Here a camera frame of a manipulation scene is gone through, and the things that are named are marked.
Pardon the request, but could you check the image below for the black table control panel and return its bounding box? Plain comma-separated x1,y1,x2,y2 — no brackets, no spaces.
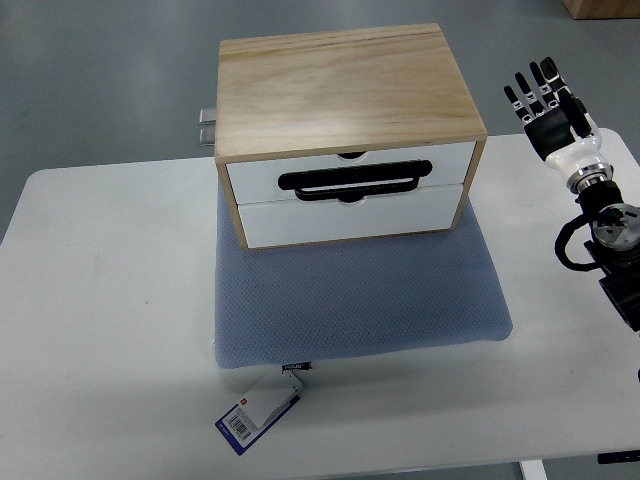
597,450,640,465

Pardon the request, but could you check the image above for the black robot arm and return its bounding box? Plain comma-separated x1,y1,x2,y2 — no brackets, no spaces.
554,163,639,332

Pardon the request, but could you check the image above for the cardboard box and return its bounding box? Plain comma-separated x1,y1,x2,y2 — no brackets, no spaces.
562,0,640,20

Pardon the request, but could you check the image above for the white table leg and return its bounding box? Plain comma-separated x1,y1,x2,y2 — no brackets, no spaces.
519,459,548,480

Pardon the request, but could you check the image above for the white top drawer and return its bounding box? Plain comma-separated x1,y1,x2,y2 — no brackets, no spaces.
227,141,476,205

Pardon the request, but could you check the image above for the white blue paper tag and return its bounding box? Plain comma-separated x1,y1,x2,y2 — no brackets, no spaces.
215,371,304,456

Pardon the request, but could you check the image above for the wooden drawer cabinet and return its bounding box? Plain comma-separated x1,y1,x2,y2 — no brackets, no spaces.
215,24,487,250

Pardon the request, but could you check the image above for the blue mesh cushion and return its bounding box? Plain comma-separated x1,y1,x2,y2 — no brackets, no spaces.
213,200,512,369

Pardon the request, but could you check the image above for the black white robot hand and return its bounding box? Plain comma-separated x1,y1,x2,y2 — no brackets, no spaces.
504,57,614,194

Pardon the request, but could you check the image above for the black drawer handle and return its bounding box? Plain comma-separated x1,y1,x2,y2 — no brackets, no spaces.
277,159,433,203

